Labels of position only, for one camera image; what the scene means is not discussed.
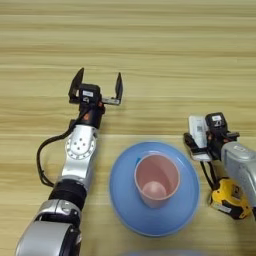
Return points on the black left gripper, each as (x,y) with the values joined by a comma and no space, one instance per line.
(90,115)

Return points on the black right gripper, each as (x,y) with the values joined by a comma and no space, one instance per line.
(216,143)

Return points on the pink plastic cup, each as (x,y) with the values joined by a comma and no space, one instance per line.
(156,176)

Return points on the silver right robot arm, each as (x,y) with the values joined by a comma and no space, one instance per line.
(241,163)

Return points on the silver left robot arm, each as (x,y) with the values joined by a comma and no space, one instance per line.
(78,156)

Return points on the left gripper small black box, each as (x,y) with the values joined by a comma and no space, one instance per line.
(90,93)

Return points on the gripper small black box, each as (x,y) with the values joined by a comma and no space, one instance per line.
(90,93)
(216,121)

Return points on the right gripper small black box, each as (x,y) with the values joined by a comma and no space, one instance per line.
(216,121)

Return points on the round blue plate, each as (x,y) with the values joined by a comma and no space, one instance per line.
(123,190)

